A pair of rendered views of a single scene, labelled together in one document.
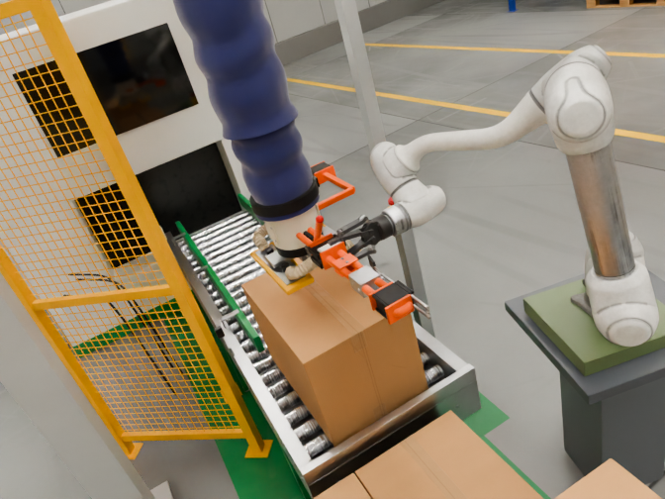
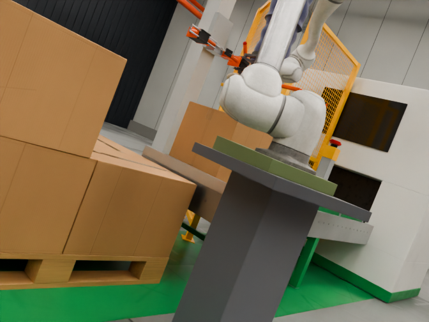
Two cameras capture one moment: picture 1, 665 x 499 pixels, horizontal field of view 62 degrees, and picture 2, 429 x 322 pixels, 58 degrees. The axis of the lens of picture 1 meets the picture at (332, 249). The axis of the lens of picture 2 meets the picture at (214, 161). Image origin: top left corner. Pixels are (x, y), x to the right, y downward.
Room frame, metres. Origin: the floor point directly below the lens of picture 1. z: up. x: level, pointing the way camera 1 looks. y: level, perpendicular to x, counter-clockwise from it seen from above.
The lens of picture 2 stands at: (0.35, -1.94, 0.77)
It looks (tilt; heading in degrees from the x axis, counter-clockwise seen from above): 3 degrees down; 59
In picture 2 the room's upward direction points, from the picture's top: 22 degrees clockwise
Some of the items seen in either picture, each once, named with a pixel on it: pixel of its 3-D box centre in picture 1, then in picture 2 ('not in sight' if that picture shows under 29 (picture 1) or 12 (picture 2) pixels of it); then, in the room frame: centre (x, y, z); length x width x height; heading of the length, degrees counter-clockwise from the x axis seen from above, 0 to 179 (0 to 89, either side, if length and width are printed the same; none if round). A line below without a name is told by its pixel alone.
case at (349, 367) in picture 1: (331, 335); (230, 153); (1.65, 0.10, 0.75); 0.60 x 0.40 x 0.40; 19
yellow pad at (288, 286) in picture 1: (278, 262); not in sight; (1.62, 0.19, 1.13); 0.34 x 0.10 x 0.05; 20
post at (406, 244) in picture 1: (419, 300); (300, 227); (2.02, -0.31, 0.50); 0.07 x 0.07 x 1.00; 19
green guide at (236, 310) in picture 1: (204, 275); not in sight; (2.67, 0.72, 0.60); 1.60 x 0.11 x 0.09; 19
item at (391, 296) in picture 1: (391, 302); (198, 35); (1.09, -0.10, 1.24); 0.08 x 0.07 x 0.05; 20
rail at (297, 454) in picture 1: (219, 324); not in sight; (2.32, 0.66, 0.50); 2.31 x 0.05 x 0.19; 19
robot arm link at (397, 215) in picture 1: (394, 220); not in sight; (1.48, -0.21, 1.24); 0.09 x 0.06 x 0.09; 20
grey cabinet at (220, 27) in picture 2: not in sight; (218, 34); (1.72, 1.08, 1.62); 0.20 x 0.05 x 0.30; 19
